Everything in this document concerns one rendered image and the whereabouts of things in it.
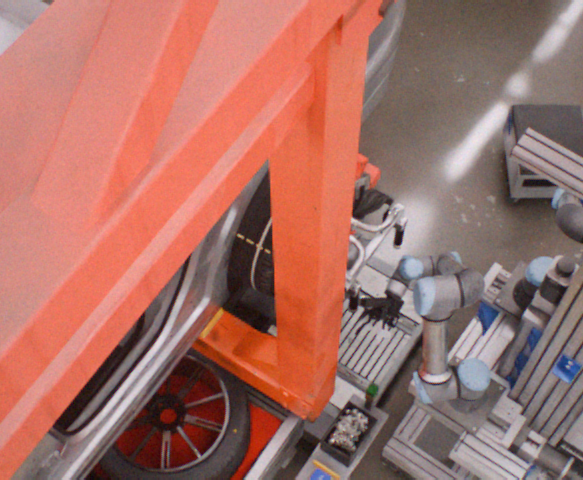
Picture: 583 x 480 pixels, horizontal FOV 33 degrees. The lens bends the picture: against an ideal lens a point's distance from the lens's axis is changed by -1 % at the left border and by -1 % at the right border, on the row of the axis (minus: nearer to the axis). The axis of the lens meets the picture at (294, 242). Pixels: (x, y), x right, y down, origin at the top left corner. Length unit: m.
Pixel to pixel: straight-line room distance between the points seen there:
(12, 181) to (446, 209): 3.88
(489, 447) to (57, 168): 3.01
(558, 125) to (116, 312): 3.53
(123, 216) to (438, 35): 4.82
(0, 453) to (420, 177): 3.70
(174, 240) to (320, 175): 0.60
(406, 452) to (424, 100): 2.01
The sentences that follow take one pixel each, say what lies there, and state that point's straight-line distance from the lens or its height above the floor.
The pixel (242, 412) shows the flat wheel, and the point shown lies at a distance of 4.03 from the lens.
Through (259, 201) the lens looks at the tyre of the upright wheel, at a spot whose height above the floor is 1.14.
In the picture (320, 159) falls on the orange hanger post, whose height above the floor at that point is 2.41.
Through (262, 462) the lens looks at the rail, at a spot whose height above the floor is 0.39.
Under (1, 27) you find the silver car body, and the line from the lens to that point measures 3.22.
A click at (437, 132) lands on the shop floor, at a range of 5.30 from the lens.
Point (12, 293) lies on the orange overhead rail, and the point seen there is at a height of 3.51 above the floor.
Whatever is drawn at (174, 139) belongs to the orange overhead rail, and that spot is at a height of 3.51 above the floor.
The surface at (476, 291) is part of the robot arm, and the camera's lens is 3.28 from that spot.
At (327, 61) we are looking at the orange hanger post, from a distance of 1.99.
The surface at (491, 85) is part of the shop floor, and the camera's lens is 5.53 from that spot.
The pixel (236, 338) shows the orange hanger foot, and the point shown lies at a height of 0.68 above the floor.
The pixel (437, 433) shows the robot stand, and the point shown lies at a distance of 4.35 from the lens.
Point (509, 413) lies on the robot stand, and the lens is 3.82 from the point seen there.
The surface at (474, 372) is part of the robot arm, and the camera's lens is 3.56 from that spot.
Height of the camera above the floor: 4.31
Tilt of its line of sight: 62 degrees down
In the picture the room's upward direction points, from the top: straight up
